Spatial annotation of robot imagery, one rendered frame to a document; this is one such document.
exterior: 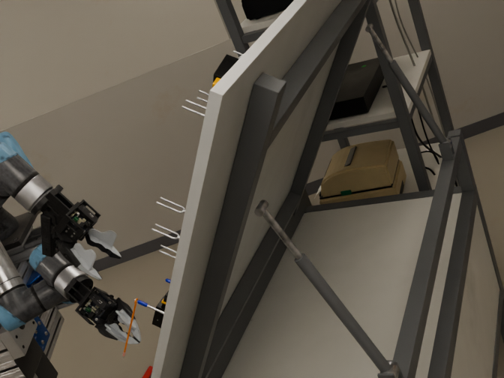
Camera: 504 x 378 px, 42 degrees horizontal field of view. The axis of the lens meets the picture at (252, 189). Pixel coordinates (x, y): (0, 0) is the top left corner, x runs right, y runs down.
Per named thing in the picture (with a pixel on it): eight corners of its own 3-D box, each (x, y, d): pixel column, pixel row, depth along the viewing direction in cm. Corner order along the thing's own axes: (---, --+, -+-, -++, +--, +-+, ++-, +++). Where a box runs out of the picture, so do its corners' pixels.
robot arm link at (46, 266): (57, 250, 172) (46, 234, 165) (84, 274, 167) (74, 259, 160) (33, 271, 169) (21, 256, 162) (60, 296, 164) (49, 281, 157)
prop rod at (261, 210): (259, 207, 109) (355, 331, 117) (265, 198, 111) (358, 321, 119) (252, 210, 110) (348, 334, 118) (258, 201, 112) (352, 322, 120)
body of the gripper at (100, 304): (90, 326, 150) (57, 295, 155) (106, 333, 158) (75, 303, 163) (111, 299, 151) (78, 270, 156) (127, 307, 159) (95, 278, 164)
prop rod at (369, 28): (368, 25, 175) (425, 112, 183) (370, 22, 177) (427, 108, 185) (364, 28, 176) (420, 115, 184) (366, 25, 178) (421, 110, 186)
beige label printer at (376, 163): (323, 220, 253) (307, 176, 244) (334, 190, 270) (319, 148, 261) (401, 208, 239) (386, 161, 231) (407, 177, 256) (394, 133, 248)
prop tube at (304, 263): (385, 386, 122) (289, 265, 113) (388, 376, 124) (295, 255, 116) (400, 383, 120) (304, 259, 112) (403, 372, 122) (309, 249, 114)
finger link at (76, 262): (74, 265, 140) (53, 232, 142) (71, 269, 141) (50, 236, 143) (91, 259, 144) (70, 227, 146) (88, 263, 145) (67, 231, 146)
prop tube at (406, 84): (442, 154, 188) (385, 66, 179) (444, 149, 190) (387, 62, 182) (453, 150, 186) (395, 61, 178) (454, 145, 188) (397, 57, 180)
